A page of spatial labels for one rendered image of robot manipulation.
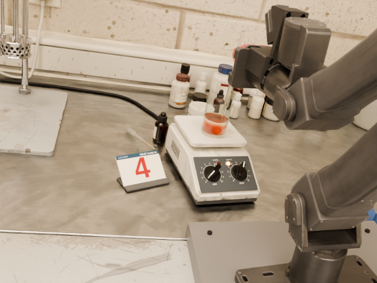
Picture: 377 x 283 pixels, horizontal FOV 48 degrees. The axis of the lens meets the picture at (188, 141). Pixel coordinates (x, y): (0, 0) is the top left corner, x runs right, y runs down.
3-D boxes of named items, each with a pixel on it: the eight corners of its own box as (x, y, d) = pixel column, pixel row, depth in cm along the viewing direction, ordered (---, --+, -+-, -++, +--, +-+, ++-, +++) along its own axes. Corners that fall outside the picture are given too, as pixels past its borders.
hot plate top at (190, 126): (248, 147, 84) (249, 143, 83) (191, 147, 79) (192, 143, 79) (224, 119, 93) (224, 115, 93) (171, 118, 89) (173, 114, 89)
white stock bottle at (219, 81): (202, 103, 121) (211, 64, 115) (212, 97, 126) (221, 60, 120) (223, 111, 118) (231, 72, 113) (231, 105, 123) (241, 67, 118)
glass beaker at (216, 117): (208, 125, 88) (216, 88, 84) (230, 136, 86) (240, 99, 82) (191, 133, 83) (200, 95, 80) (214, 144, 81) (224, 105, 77)
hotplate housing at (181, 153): (258, 203, 81) (269, 168, 78) (194, 208, 76) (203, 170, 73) (214, 145, 99) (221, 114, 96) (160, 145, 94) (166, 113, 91)
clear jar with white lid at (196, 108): (189, 128, 104) (195, 99, 101) (211, 137, 103) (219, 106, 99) (178, 137, 99) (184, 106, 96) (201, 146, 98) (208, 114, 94)
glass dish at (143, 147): (159, 168, 86) (161, 159, 85) (132, 163, 86) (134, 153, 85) (164, 155, 91) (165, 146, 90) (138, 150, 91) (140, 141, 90)
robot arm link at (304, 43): (266, 14, 60) (303, 37, 50) (321, 18, 62) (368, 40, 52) (252, 91, 66) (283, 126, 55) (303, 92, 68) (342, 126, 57)
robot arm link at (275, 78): (265, 54, 64) (290, 69, 58) (297, 54, 66) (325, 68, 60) (257, 97, 67) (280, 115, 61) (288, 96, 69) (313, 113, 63)
